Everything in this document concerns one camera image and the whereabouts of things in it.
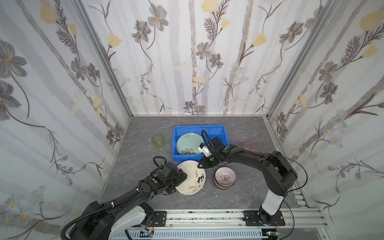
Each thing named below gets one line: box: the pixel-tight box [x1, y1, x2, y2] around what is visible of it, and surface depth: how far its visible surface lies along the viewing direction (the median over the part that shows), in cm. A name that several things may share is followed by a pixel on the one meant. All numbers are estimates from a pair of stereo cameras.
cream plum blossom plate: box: [175, 160, 206, 196], surface depth 86 cm
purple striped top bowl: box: [213, 166, 237, 190], surface depth 82 cm
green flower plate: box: [176, 132, 205, 155], surface depth 104 cm
